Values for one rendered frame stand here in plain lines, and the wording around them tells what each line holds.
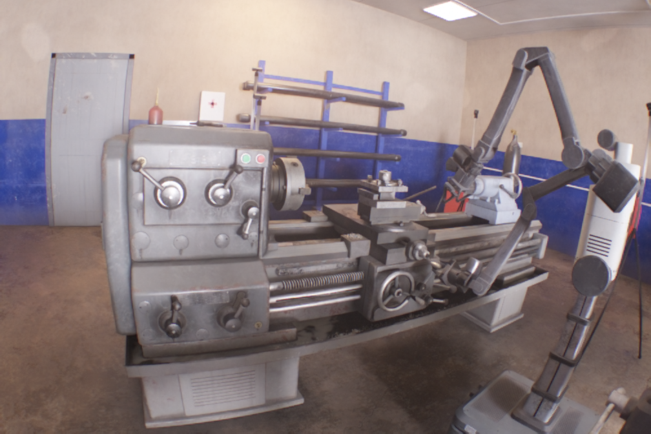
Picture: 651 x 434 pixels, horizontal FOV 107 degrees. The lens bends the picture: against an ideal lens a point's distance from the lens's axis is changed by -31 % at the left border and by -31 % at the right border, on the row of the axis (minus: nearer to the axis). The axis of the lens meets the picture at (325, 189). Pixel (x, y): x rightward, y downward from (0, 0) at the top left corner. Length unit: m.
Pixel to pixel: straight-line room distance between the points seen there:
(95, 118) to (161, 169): 3.35
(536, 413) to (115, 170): 1.93
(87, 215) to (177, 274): 3.51
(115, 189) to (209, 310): 0.55
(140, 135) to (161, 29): 3.45
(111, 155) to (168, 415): 1.19
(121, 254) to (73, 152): 3.37
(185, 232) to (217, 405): 0.87
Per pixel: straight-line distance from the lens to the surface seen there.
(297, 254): 1.52
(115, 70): 4.57
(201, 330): 1.37
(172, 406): 1.76
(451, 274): 1.52
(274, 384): 1.79
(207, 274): 1.33
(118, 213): 1.32
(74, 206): 4.76
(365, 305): 1.67
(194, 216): 1.31
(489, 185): 2.54
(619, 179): 1.15
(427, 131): 6.25
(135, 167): 1.18
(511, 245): 1.49
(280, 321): 1.66
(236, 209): 1.33
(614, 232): 1.32
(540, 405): 1.68
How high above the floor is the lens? 1.37
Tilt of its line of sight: 10 degrees down
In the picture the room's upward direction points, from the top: 5 degrees clockwise
